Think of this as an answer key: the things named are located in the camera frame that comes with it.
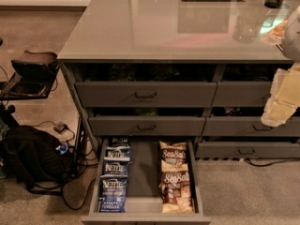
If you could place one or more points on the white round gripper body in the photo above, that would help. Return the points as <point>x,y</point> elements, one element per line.
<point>292,37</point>

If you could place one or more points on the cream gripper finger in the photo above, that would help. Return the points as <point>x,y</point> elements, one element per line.
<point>276,113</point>

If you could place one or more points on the blue kettle chip bag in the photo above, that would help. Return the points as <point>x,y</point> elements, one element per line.
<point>116,165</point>
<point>113,192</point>
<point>120,141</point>
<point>116,152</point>

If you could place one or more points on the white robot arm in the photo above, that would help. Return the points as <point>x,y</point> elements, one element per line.
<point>290,45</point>

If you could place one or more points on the top right grey drawer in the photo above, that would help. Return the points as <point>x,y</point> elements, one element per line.
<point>241,94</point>

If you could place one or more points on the middle right grey drawer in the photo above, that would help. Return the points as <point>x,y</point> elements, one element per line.
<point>249,126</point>

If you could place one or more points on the rear brown Sea Salt bag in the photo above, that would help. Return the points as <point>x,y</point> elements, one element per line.
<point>174,157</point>

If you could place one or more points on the brown sea salt bag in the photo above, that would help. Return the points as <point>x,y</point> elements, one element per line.
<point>174,157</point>
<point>176,193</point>

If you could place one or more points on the front brown Sea Salt bag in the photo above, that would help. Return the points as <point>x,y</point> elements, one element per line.
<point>176,193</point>

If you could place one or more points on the grey counter cabinet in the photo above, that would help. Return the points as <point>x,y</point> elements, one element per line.
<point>208,41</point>

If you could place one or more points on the open bottom left drawer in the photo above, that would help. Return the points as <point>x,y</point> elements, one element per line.
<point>143,204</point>

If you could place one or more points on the middle left grey drawer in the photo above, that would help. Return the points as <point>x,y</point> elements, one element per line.
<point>147,125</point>

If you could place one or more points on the top left grey drawer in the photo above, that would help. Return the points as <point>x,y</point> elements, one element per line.
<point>146,94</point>

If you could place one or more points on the checkered marker board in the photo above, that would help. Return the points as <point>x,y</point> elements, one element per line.
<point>275,35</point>

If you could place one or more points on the black power adapter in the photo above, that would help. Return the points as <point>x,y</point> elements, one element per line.
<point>60,127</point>

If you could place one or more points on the blue small object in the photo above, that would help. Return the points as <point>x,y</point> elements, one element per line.
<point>62,149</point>

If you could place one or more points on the black office chair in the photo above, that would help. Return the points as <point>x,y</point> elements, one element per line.
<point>34,76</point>

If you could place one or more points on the black backpack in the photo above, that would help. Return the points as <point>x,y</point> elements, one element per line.
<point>31,154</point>

